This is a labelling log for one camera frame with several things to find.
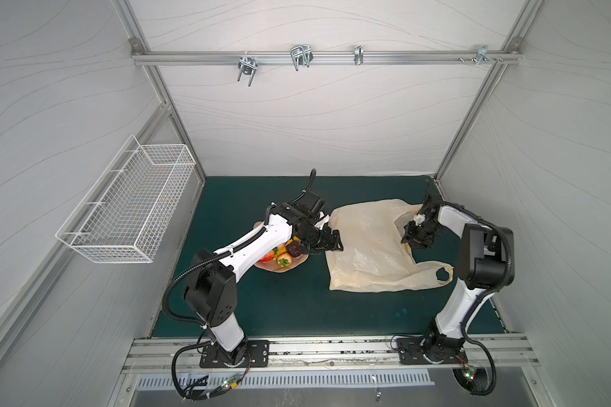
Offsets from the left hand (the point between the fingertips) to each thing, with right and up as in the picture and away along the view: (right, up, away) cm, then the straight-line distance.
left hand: (330, 251), depth 78 cm
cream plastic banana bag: (+16, -4, +10) cm, 20 cm away
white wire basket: (-57, +12, -10) cm, 59 cm away
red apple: (-22, -4, +10) cm, 24 cm away
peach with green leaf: (-15, -5, +8) cm, 18 cm away
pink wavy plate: (-20, -7, +10) cm, 23 cm away
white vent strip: (-35, -35, -8) cm, 51 cm away
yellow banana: (-17, -3, +12) cm, 21 cm away
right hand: (+32, 0, +18) cm, 37 cm away
